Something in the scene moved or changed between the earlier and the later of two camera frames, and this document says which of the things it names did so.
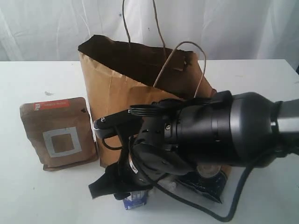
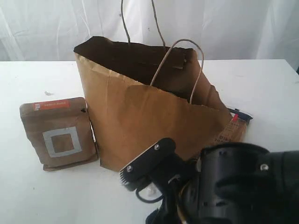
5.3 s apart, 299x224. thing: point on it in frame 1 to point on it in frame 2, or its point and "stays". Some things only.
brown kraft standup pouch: (60, 132) stays
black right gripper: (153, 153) to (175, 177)
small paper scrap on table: (48, 94) stays
